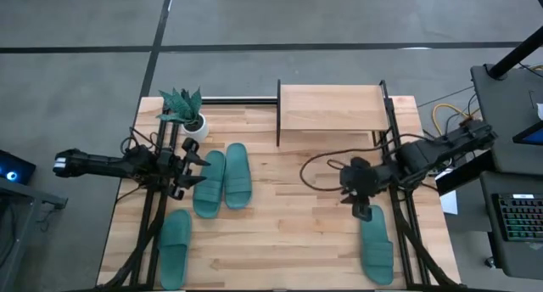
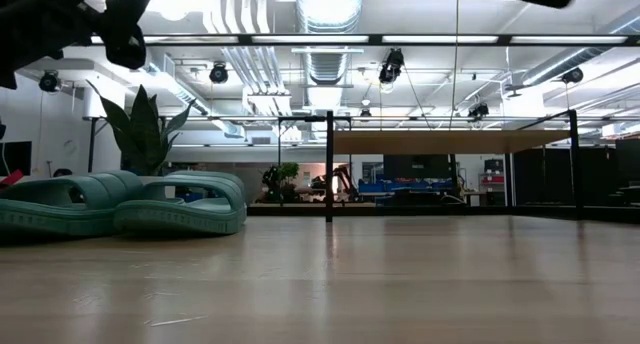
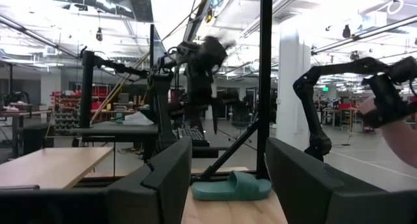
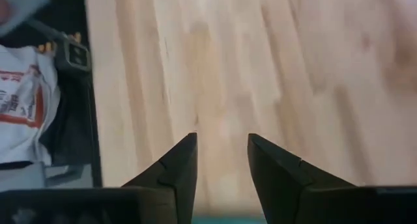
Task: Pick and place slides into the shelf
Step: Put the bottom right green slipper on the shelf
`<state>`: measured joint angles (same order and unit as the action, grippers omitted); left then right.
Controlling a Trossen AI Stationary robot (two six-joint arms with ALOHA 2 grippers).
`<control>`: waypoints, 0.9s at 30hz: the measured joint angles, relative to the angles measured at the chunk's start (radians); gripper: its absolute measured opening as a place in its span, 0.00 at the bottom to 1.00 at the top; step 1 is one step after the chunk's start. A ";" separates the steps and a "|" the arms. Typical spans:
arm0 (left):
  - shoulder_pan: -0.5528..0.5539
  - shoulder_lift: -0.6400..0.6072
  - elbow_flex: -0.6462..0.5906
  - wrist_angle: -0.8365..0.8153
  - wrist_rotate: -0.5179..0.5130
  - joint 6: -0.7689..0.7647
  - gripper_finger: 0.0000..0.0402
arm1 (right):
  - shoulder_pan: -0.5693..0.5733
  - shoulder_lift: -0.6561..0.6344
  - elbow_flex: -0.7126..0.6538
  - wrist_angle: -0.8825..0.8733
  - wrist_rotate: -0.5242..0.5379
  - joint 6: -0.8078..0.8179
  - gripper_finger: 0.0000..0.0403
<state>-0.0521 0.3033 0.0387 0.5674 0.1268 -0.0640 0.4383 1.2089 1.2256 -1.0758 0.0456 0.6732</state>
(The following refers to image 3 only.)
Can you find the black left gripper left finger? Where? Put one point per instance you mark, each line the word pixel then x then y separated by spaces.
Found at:
pixel 156 191

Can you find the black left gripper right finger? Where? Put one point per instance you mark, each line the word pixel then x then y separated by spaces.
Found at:
pixel 309 191

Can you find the teal rubber slide sandal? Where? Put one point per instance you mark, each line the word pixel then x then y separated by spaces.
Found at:
pixel 228 189

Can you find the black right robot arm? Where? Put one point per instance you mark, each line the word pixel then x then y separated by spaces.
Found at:
pixel 164 113

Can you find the wooden shelf with black legs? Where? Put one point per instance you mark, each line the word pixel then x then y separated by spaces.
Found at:
pixel 52 167

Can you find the black backlit keyboard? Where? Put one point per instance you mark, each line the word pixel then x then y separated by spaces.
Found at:
pixel 192 136

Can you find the black office chair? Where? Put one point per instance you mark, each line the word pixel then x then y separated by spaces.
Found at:
pixel 241 115

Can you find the white crumpled sheet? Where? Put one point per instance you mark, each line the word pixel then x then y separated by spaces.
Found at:
pixel 138 120

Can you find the grey workstation desk top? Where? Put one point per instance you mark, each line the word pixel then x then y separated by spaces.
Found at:
pixel 114 131

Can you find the person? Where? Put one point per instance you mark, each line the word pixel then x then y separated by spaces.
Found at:
pixel 400 142

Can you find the black desk pole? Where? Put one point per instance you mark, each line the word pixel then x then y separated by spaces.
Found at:
pixel 87 93

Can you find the red storage rack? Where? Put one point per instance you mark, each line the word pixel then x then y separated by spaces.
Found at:
pixel 65 100

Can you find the wooden background table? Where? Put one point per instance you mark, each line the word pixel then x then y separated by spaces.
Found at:
pixel 26 113

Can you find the black aluminium rig frame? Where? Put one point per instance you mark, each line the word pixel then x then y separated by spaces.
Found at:
pixel 264 87

